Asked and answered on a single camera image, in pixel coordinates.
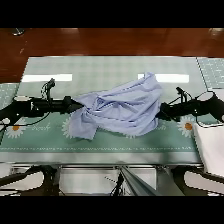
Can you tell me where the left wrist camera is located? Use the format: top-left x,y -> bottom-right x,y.
40,77 -> 57,101

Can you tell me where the silver frame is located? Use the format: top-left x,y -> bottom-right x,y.
0,161 -> 224,197

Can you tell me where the light blue shirt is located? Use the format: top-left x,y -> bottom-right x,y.
67,71 -> 165,141

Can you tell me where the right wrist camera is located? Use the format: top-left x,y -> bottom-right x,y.
175,86 -> 193,105

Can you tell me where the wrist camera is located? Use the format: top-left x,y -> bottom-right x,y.
40,77 -> 57,101
175,86 -> 193,105

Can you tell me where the white garment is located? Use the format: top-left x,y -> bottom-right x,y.
192,122 -> 224,178

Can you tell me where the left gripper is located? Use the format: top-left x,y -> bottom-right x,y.
62,95 -> 85,115

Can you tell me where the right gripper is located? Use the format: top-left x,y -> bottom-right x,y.
156,101 -> 198,122

